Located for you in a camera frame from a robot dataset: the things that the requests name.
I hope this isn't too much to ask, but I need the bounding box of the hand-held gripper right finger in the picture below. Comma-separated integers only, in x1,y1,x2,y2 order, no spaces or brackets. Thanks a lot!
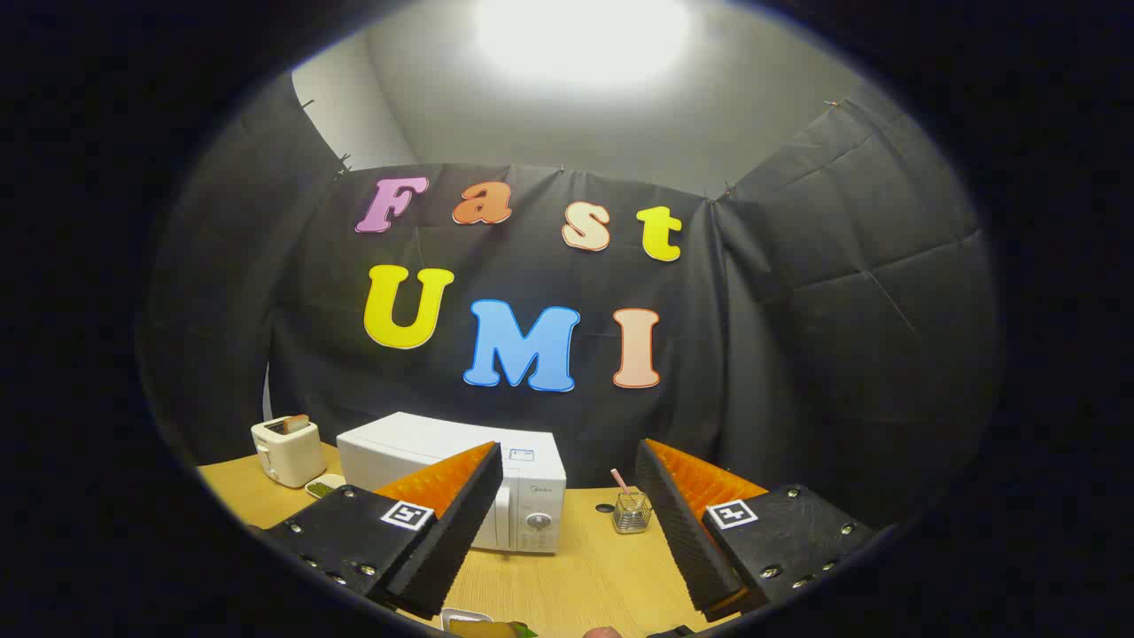
634,438,878,623

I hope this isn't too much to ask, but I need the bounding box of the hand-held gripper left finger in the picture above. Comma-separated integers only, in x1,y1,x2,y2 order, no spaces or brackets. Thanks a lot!
262,440,505,620

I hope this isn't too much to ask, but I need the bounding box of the brown bread lettuce sandwich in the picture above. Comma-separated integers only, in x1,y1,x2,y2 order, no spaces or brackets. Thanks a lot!
450,620,540,638

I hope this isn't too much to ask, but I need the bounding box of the white microwave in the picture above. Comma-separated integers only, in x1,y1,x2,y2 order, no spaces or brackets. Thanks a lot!
337,412,568,555

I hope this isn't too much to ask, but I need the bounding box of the white toaster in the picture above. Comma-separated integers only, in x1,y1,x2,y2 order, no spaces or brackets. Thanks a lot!
251,415,327,488

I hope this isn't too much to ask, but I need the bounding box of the ceiling light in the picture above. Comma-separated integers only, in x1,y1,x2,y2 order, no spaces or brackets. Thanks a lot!
474,0,692,89

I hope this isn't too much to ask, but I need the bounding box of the wire mesh holder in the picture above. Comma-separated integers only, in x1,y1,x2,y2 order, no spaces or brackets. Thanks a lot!
613,492,654,534

